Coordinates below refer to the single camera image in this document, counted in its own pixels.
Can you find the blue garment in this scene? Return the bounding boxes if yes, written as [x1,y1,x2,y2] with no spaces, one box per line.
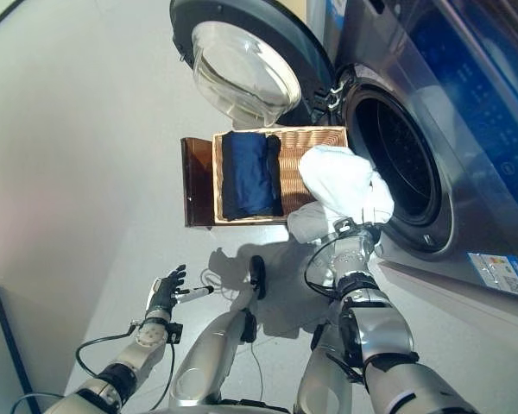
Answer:
[221,131,275,222]

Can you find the blue energy label sticker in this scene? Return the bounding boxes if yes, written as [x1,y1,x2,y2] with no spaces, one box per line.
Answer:
[327,0,349,23]

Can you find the left silver robot leg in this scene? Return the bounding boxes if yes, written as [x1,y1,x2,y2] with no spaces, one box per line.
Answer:
[167,254,268,411]

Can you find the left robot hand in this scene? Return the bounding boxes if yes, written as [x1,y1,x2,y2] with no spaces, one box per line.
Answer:
[148,264,213,321]

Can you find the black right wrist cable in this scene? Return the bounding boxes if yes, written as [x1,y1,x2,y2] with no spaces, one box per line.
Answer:
[303,223,373,299]

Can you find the round glass washing machine door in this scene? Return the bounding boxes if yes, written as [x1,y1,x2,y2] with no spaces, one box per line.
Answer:
[168,0,338,129]

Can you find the rectangular wicker basket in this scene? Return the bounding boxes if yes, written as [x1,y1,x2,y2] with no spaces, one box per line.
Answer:
[211,125,351,226]

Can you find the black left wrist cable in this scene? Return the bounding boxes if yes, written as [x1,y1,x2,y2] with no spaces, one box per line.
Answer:
[9,329,177,414]

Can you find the white garment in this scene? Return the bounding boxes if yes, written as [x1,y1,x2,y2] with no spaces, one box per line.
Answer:
[286,145,395,245]

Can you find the brown wooden stool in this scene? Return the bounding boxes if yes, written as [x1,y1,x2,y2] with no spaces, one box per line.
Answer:
[180,136,295,230]

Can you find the grey board with dark edge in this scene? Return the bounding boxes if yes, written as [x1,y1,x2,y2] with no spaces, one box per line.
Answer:
[0,284,43,414]

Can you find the white cabinet side panel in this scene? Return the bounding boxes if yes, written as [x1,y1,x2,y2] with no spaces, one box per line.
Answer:
[378,257,518,331]

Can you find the grey robot torso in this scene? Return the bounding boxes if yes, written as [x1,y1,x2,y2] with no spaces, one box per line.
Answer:
[149,398,295,414]

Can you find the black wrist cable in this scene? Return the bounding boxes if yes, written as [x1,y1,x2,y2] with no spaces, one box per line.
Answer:
[303,223,373,299]
[9,329,177,414]

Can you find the grey front-load washing machine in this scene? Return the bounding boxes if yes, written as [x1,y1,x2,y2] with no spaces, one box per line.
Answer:
[305,0,518,304]

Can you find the colourful rectangular instruction sticker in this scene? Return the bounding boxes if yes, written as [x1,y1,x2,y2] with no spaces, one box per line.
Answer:
[466,251,518,299]

